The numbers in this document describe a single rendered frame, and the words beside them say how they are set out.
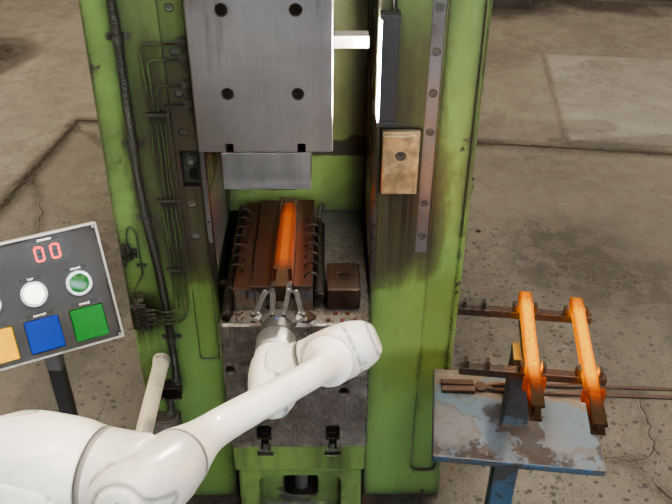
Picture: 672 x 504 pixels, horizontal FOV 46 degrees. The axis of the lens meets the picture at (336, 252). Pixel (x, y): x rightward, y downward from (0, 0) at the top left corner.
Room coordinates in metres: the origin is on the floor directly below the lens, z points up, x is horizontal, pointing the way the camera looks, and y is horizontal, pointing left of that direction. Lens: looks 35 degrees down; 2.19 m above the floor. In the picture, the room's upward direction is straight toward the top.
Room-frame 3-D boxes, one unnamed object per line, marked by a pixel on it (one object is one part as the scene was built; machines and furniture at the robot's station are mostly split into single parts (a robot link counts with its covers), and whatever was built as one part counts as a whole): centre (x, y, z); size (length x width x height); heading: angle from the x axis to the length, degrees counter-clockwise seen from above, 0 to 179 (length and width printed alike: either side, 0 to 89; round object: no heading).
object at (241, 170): (1.79, 0.16, 1.32); 0.42 x 0.20 x 0.10; 1
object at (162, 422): (1.69, 0.52, 0.36); 0.09 x 0.07 x 0.12; 91
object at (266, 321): (1.38, 0.13, 1.04); 0.09 x 0.08 x 0.07; 0
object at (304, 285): (1.79, 0.16, 0.96); 0.42 x 0.20 x 0.09; 1
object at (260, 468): (1.80, 0.11, 0.23); 0.55 x 0.37 x 0.47; 1
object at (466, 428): (1.38, -0.44, 0.74); 0.40 x 0.30 x 0.02; 84
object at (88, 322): (1.42, 0.57, 1.01); 0.07 x 0.05 x 0.07; 116
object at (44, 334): (1.38, 0.66, 1.01); 0.07 x 0.05 x 0.07; 116
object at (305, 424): (1.80, 0.11, 0.69); 0.56 x 0.38 x 0.45; 1
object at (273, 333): (1.30, 0.13, 1.04); 0.09 x 0.06 x 0.09; 90
